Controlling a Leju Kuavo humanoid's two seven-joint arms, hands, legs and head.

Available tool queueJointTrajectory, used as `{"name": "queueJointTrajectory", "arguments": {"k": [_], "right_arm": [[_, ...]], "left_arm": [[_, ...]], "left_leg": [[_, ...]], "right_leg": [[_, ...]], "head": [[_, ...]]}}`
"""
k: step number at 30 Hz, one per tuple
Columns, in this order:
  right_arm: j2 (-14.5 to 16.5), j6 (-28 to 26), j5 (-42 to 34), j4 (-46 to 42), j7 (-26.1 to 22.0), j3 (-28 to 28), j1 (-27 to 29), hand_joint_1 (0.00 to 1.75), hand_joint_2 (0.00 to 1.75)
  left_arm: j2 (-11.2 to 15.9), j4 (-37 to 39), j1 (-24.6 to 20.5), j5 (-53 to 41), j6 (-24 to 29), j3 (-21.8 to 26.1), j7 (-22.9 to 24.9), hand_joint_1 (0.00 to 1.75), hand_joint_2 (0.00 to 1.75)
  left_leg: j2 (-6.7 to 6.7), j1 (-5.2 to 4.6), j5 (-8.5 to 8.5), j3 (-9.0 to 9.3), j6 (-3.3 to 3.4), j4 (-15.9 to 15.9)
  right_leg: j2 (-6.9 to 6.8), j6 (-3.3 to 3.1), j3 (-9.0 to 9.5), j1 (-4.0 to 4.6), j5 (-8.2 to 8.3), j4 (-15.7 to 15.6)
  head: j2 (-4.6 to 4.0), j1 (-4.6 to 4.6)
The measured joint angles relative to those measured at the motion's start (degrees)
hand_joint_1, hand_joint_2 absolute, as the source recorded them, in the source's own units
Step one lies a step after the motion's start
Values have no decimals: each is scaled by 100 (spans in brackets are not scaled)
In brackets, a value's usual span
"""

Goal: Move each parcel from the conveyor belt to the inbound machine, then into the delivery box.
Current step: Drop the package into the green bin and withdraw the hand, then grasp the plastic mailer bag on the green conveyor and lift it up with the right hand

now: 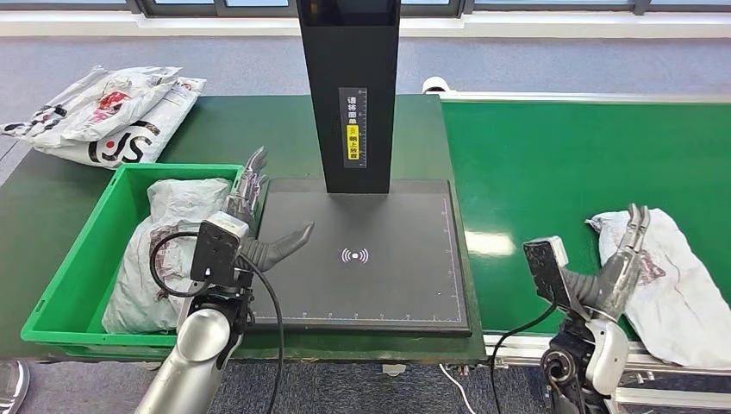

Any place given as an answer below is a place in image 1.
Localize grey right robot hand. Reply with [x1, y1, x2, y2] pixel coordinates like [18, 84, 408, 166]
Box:
[562, 204, 651, 321]

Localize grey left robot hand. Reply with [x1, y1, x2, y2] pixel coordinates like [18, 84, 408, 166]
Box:
[225, 147, 316, 273]

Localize grey parcel bag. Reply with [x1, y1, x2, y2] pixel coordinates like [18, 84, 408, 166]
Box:
[586, 208, 731, 368]
[103, 178, 234, 336]

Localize green conveyor belt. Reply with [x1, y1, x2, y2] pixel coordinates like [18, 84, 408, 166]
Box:
[440, 101, 731, 347]

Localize white parcel bag black letters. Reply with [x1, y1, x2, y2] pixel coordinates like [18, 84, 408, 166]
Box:
[34, 77, 207, 171]

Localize white parcel bag red print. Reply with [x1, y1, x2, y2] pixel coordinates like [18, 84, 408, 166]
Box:
[0, 66, 184, 143]

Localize green plastic crate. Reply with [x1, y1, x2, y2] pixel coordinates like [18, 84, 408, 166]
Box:
[21, 163, 253, 361]

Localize black scanner column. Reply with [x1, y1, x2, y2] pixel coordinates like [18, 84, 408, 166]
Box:
[297, 0, 403, 196]

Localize shiny grey curved object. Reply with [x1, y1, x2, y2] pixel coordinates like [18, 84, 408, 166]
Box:
[0, 360, 31, 414]

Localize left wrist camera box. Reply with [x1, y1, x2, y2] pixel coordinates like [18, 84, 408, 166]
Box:
[190, 211, 251, 285]

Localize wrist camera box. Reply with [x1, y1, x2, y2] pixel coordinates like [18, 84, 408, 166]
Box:
[522, 236, 592, 321]
[190, 211, 251, 285]

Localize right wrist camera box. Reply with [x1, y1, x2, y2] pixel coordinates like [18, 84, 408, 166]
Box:
[522, 236, 592, 321]

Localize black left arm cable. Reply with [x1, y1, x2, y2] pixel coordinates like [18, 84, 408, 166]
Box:
[149, 231, 285, 414]

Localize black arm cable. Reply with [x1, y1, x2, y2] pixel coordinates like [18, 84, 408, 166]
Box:
[149, 231, 285, 414]
[490, 303, 558, 414]

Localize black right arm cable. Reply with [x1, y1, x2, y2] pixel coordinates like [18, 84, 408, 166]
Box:
[490, 303, 558, 414]

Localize black scanner base plate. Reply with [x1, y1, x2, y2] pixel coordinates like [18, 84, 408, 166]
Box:
[251, 179, 473, 336]

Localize white floor cable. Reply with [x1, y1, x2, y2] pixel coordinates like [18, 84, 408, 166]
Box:
[438, 363, 476, 414]

